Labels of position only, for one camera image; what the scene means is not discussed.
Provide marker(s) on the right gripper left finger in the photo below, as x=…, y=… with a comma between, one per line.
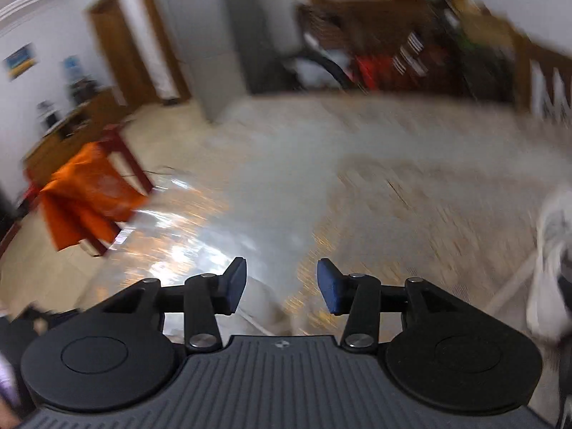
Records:
x=200, y=299

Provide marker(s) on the blue water dispenser bottle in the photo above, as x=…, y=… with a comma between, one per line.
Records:
x=72, y=69

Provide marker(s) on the red wooden chair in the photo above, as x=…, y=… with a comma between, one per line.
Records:
x=126, y=163

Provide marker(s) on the silver refrigerator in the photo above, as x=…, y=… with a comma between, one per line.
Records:
x=226, y=49

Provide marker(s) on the orange bag on chair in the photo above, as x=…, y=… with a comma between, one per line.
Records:
x=87, y=197

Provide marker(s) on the black bicycle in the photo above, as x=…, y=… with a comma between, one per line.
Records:
x=316, y=58

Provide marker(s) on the framed landscape picture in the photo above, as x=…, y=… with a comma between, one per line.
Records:
x=20, y=61

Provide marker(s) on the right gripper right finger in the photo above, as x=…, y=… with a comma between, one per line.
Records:
x=362, y=299

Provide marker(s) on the wooden chair by wall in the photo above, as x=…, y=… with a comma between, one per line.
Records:
x=542, y=80

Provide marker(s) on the wooden sideboard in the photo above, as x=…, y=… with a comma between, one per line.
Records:
x=84, y=124

